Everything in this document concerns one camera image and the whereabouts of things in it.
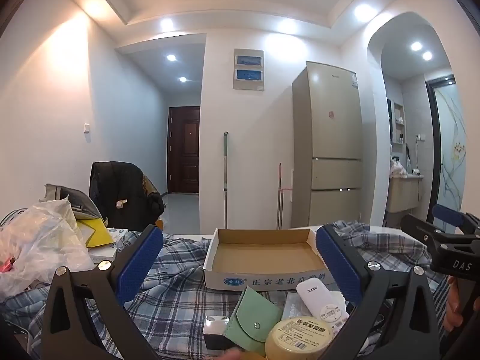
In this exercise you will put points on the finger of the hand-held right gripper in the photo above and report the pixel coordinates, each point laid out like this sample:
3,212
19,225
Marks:
423,232
448,215

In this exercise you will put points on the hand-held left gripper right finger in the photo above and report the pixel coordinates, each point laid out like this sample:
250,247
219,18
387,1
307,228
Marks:
337,266

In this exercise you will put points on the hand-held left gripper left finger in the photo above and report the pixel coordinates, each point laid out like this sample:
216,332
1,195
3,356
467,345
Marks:
140,266

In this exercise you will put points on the white remote control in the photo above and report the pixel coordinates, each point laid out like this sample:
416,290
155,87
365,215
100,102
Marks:
318,300

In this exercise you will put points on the shallow cardboard box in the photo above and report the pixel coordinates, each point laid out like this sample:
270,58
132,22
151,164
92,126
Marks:
258,255

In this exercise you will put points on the green snap wallet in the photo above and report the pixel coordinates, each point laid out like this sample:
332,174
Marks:
251,315

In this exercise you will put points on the person's right hand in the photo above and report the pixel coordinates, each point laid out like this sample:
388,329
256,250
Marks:
453,303

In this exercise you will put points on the blue plaid blanket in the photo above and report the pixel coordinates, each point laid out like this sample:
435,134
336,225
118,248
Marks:
180,270

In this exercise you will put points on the white flat box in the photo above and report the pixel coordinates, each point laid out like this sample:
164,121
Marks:
102,254

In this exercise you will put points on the white tissue packet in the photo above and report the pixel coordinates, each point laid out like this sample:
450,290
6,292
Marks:
116,233

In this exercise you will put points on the beige sink cabinet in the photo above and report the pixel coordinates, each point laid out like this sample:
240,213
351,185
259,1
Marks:
403,195

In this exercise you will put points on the white crumpled cloth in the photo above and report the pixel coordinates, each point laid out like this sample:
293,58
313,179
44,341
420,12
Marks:
397,167

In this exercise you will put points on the floral glass door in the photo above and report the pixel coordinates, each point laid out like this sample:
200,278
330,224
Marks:
452,142

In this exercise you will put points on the grey bag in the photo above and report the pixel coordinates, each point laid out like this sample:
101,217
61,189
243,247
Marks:
80,202

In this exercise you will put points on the clear plastic bag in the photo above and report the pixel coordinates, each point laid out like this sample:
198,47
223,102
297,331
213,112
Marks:
41,240

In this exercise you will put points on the dark brown door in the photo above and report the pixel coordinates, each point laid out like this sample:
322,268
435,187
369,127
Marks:
183,150

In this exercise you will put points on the beige refrigerator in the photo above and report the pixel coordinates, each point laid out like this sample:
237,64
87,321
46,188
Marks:
330,138

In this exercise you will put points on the black smartphone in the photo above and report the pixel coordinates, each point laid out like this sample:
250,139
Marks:
15,335

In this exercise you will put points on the wall shelf niche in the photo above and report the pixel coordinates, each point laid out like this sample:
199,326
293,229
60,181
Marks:
398,123

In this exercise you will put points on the wall electrical panel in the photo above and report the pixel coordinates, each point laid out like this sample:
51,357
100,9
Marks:
248,69

